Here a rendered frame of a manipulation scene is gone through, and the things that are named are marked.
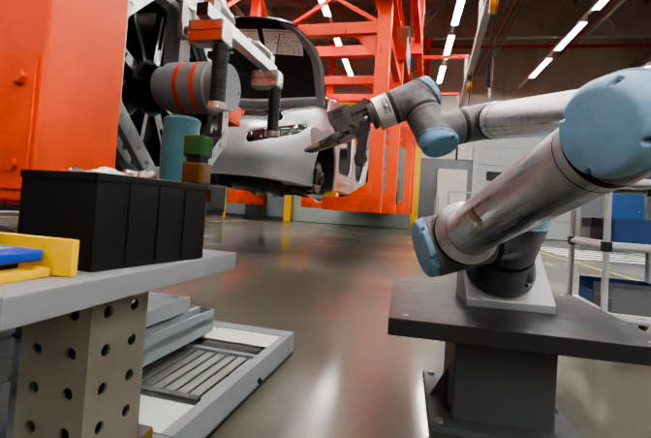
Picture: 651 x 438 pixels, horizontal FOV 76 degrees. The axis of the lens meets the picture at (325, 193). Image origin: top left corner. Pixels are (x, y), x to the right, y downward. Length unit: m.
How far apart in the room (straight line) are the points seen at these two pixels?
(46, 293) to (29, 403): 0.22
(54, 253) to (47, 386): 0.18
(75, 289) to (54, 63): 0.39
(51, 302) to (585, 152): 0.59
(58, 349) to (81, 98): 0.40
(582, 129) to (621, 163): 0.06
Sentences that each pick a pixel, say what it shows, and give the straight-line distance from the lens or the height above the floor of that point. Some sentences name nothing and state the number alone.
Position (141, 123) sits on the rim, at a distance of 1.28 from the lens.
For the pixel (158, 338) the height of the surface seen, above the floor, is 0.15.
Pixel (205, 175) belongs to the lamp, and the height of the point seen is 0.59.
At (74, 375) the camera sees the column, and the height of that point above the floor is 0.33.
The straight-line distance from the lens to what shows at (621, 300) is 2.34.
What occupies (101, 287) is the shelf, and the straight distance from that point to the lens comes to 0.52.
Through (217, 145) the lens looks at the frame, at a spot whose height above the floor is 0.72.
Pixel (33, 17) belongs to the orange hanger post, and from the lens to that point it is 0.80.
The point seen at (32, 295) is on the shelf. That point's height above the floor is 0.45.
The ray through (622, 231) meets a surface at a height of 0.52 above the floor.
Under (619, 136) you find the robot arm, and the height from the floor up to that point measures 0.64.
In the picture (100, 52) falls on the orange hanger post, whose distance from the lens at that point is 0.84.
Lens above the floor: 0.54
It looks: 2 degrees up
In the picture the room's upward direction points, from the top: 4 degrees clockwise
